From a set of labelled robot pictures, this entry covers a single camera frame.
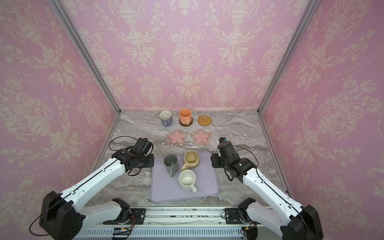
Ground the pink flower silicone coaster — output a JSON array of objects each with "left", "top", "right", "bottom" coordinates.
[{"left": 191, "top": 129, "right": 212, "bottom": 146}]

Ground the woven rattan round coaster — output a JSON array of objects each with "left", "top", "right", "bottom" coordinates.
[{"left": 198, "top": 115, "right": 212, "bottom": 127}]

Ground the orange mug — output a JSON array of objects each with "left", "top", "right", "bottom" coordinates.
[{"left": 179, "top": 109, "right": 192, "bottom": 126}]

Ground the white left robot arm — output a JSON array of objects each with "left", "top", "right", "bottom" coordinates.
[{"left": 37, "top": 148, "right": 154, "bottom": 240}]

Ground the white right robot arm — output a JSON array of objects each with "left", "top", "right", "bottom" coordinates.
[{"left": 211, "top": 154, "right": 324, "bottom": 240}]

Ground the yellow beige mug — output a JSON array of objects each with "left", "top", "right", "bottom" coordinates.
[{"left": 182, "top": 151, "right": 200, "bottom": 171}]

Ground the grey green mug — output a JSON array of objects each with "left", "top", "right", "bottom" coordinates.
[{"left": 164, "top": 154, "right": 180, "bottom": 178}]

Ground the lilac plastic tray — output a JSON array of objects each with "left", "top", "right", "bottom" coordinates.
[{"left": 150, "top": 152, "right": 219, "bottom": 203}]

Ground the white cream mug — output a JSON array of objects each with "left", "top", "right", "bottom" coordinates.
[{"left": 179, "top": 170, "right": 198, "bottom": 193}]

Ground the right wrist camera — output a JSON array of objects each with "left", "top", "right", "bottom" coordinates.
[{"left": 218, "top": 137, "right": 240, "bottom": 162}]

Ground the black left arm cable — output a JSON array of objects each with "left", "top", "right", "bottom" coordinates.
[{"left": 108, "top": 135, "right": 142, "bottom": 152}]

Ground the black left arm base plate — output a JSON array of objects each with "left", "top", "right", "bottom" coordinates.
[{"left": 103, "top": 208, "right": 146, "bottom": 225}]

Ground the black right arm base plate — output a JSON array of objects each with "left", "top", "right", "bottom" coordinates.
[{"left": 223, "top": 208, "right": 259, "bottom": 225}]

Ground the aluminium front frame rail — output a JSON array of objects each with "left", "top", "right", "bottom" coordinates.
[{"left": 58, "top": 205, "right": 313, "bottom": 228}]

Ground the white perforated cable duct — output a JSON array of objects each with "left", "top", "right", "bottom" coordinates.
[{"left": 75, "top": 226, "right": 243, "bottom": 240}]

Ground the aluminium corner frame post left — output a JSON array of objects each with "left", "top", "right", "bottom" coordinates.
[{"left": 48, "top": 0, "right": 121, "bottom": 115}]

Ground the aluminium corner frame post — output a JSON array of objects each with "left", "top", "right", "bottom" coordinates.
[
  {"left": 258, "top": 0, "right": 321, "bottom": 116},
  {"left": 48, "top": 0, "right": 121, "bottom": 115}
]

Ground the aluminium corner frame post right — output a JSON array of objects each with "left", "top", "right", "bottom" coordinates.
[{"left": 258, "top": 0, "right": 321, "bottom": 116}]

